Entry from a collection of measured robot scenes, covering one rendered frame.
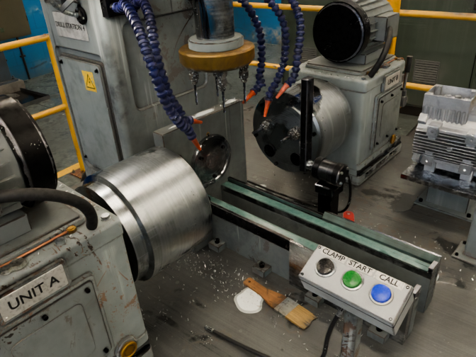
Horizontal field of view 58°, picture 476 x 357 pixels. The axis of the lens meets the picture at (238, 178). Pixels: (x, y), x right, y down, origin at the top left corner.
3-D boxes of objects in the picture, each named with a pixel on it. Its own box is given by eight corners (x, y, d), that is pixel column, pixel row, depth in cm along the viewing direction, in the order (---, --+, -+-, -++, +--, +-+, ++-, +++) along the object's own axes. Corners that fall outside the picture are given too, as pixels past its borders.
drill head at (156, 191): (32, 290, 94) (-7, 192, 82) (162, 213, 117) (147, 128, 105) (95, 350, 79) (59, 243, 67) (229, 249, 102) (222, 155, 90)
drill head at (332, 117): (236, 170, 136) (231, 93, 123) (309, 127, 162) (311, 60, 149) (302, 195, 121) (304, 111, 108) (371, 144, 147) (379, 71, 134)
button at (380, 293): (368, 300, 68) (367, 295, 67) (377, 285, 69) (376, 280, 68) (386, 309, 66) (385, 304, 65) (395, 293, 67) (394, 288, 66)
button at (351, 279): (340, 286, 71) (338, 281, 70) (349, 271, 72) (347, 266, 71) (356, 295, 69) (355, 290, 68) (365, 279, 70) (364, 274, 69)
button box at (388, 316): (303, 288, 78) (296, 274, 74) (323, 256, 80) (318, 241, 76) (394, 337, 67) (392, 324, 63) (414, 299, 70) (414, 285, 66)
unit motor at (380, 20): (305, 127, 154) (308, 1, 133) (351, 100, 175) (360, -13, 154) (372, 145, 139) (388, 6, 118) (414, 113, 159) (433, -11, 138)
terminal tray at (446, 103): (420, 117, 124) (423, 93, 120) (432, 106, 131) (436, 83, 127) (465, 127, 117) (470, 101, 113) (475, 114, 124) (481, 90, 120)
